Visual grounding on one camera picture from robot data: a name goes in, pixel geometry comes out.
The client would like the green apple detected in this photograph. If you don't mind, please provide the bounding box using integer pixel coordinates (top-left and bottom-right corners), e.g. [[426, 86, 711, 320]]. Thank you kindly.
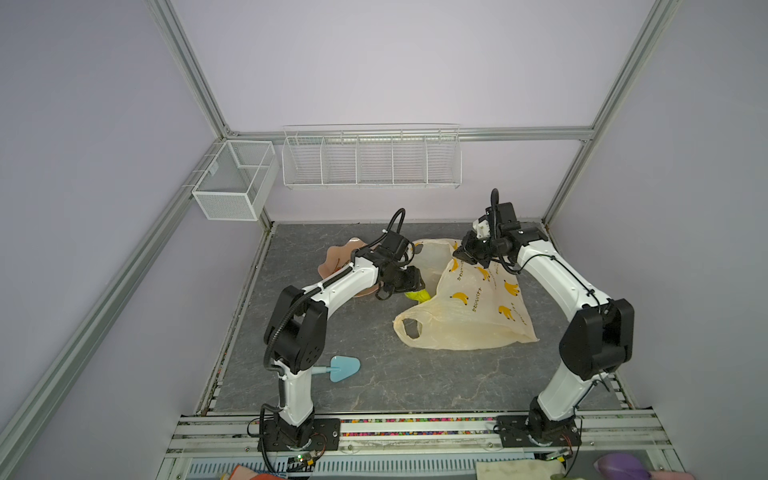
[[405, 289, 432, 304]]

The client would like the pink wavy fruit plate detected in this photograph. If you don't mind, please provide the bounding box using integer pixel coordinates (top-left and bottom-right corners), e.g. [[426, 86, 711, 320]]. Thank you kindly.
[[314, 238, 382, 305]]

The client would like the banana print plastic bag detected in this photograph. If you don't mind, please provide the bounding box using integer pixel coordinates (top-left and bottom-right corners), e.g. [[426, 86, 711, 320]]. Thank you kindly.
[[393, 239, 538, 351]]

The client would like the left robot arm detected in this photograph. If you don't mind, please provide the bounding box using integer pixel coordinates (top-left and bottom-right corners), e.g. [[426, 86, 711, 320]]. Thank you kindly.
[[259, 208, 425, 447]]

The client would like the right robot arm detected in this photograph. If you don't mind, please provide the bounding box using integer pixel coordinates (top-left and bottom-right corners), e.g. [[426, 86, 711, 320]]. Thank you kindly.
[[454, 190, 635, 446]]

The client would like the light blue plastic spatula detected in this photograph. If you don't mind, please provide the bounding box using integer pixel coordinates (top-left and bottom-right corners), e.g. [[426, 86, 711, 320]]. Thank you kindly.
[[311, 355, 361, 383]]

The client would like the beige cloth at edge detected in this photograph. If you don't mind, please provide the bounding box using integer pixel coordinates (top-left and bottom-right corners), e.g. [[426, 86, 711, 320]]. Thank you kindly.
[[475, 460, 565, 480]]

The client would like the purple object at edge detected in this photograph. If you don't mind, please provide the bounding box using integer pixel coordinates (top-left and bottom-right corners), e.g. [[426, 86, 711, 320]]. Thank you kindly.
[[594, 452, 651, 480]]

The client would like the white wire shelf long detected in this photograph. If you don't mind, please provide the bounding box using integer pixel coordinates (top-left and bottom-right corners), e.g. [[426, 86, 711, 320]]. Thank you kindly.
[[282, 123, 463, 189]]

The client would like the white wire basket small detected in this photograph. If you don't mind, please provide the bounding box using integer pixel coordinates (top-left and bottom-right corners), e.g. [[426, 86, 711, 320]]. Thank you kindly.
[[192, 140, 279, 222]]

